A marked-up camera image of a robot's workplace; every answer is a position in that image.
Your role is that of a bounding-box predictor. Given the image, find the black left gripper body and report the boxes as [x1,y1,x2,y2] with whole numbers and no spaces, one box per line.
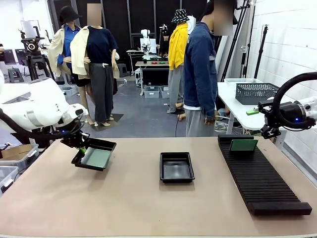
[60,132,90,149]

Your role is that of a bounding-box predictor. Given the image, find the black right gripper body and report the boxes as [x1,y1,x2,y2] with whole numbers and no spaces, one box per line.
[273,101,302,123]

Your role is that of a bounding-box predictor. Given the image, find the green circuit board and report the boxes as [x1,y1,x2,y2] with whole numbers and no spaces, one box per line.
[81,148,112,168]
[229,139,259,153]

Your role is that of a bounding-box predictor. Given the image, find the black ESD tray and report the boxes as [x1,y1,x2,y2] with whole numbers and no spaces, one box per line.
[159,152,196,184]
[71,138,117,172]

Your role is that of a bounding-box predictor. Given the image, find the person's right forearm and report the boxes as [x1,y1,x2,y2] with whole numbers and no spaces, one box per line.
[201,91,216,118]

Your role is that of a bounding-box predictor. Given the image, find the grey mesh basket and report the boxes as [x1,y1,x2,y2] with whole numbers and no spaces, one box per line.
[235,82,280,106]

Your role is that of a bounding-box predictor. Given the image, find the white rectangular table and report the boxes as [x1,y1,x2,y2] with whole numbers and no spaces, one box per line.
[217,81,295,136]

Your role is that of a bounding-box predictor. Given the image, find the clear plastic bin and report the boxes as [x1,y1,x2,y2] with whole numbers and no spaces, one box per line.
[224,78,263,84]

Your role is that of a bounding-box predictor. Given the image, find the black floor mat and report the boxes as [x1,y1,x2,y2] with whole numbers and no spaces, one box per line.
[89,113,124,128]

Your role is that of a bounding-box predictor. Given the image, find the clear storage box with cardboard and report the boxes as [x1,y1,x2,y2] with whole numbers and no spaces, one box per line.
[0,143,40,172]

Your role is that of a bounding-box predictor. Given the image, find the black slotted board rack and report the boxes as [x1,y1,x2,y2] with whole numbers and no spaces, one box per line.
[217,134,313,216]

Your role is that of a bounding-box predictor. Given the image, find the black light stand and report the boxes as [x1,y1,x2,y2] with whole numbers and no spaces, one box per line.
[254,24,269,79]

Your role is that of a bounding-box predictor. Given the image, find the person in denim jacket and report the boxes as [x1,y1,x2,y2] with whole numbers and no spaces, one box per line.
[183,0,239,137]

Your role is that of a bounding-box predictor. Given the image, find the black leaning stand poles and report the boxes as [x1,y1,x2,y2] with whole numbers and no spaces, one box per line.
[220,0,256,82]

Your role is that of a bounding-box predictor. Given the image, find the mannequin navy shirt grey trousers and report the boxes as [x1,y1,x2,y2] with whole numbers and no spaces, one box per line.
[70,3,120,127]

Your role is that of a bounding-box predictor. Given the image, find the grey plastic stool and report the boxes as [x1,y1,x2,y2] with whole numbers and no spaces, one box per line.
[117,63,128,77]
[7,67,25,83]

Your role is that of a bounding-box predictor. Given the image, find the mannequin black hat blue shirt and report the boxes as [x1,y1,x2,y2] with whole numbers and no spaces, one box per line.
[48,5,84,86]

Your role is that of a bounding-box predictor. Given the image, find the grey floor storage bin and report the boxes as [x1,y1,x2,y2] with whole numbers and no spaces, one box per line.
[159,85,170,99]
[143,85,160,99]

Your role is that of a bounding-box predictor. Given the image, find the mannequin yellow jacket bucket hat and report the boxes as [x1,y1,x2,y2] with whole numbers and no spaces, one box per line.
[167,9,191,115]

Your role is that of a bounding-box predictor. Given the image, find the background work table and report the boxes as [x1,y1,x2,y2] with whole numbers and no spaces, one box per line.
[135,60,170,96]

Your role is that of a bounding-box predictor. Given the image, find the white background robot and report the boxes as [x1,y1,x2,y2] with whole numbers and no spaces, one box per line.
[140,29,157,60]

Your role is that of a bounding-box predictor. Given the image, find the background person in black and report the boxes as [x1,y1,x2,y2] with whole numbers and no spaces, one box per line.
[159,23,172,55]

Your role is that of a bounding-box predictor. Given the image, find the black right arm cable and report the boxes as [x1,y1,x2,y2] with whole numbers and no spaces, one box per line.
[271,71,317,131]

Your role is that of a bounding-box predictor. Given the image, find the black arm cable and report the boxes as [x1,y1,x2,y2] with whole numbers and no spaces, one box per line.
[0,109,84,140]
[271,71,317,131]

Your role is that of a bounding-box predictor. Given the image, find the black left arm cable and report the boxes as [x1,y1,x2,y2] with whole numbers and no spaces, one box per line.
[0,109,84,140]

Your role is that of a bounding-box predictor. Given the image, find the white cable bundle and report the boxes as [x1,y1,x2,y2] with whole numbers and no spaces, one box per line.
[214,116,230,131]

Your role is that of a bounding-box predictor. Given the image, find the black camera tripod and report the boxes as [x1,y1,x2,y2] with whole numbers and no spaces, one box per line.
[17,26,54,81]

